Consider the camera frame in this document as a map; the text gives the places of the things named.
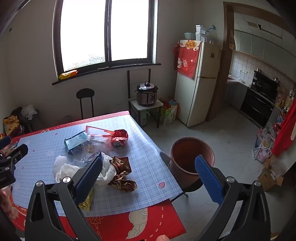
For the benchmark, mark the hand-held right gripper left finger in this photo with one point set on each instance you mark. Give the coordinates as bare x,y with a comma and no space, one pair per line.
90,178

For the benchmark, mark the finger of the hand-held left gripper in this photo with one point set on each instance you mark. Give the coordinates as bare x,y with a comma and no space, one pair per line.
20,150
5,141

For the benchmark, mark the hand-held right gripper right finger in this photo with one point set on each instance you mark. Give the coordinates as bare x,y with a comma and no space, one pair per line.
208,180

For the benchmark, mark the white plastic bag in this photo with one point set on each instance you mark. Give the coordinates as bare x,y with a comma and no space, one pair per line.
107,172

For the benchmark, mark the black snack wrapper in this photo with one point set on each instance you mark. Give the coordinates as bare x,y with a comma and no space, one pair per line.
92,156

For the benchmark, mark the yellow foil wrapper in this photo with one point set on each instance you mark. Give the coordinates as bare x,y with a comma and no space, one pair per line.
86,204

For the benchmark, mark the clear plastic clamshell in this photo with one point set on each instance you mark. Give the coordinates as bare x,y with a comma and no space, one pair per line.
84,148

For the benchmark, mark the brown plastic bucket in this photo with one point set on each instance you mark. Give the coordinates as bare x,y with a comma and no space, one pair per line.
182,162

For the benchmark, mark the brown gold foil wrapper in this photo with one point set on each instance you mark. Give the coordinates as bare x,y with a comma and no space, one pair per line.
120,166

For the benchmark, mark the white foam net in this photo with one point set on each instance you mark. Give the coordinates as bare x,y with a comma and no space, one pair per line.
59,162

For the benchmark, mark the blue snack wrapper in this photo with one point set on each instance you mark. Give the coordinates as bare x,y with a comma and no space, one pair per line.
74,142

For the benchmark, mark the red rimmed clear plastic tray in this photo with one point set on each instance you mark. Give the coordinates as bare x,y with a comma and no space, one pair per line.
98,136

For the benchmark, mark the crushed red can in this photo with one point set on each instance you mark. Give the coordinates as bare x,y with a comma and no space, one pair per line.
119,138

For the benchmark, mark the person's left hand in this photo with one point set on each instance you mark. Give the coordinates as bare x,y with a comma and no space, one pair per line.
6,204

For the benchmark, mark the black folding stool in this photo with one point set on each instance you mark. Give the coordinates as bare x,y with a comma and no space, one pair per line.
194,186

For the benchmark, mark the dark chair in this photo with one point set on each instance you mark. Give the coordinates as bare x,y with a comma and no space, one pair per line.
27,122

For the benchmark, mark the crumpled white bag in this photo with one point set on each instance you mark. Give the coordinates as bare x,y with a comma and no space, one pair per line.
29,110

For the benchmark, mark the blue plaid tablecloth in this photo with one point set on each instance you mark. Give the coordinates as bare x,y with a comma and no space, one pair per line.
143,162

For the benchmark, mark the open cardboard box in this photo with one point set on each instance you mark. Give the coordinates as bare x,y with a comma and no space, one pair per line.
269,178

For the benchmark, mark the pile of filled plastic bags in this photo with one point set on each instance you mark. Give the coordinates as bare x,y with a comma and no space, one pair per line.
266,143

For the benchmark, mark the green yellow printed bag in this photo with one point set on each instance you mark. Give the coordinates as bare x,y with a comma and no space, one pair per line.
170,114

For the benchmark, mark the green kettle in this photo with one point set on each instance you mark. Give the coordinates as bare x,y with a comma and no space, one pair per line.
143,118

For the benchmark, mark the cream two door fridge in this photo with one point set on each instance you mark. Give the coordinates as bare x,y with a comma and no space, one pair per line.
203,99

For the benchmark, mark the red shopping bag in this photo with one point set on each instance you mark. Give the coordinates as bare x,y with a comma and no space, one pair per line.
166,102

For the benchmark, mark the yellow snack packet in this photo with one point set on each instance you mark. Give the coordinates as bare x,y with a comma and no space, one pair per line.
68,74

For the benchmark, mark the red apron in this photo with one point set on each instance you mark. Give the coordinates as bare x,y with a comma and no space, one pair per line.
286,134

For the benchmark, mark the grey kitchen counter cabinet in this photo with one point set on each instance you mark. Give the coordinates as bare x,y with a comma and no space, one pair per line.
234,92

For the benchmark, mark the black integrated stove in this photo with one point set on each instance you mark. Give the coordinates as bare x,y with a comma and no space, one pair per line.
259,102

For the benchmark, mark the silver electric pressure cooker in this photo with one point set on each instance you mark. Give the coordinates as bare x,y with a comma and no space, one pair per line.
146,95

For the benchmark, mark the group of bottles and packets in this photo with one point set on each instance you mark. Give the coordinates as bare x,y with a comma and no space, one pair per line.
284,99

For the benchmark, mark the dark window sill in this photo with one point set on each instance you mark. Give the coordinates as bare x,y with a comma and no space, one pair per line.
115,68

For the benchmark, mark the red printed fridge cloth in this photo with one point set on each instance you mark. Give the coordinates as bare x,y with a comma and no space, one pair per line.
187,62

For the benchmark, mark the dark framed window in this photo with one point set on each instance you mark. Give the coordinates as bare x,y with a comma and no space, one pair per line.
81,34

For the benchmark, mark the grey upper kitchen cabinets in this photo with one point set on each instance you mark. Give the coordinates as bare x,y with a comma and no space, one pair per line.
259,46

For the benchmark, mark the clear plastic bowl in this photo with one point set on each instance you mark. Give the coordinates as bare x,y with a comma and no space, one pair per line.
190,36

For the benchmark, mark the clear plastic bags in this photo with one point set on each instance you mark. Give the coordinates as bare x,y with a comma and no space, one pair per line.
211,33

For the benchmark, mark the stacked white plastic boxes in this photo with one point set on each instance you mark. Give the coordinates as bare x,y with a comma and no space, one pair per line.
200,33

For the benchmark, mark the white top black frame table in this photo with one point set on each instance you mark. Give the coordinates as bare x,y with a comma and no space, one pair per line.
138,107

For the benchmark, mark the orange wall calendar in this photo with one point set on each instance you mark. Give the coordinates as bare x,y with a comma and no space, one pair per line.
232,40

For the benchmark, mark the wooden door frame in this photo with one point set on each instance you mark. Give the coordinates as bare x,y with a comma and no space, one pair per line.
227,18

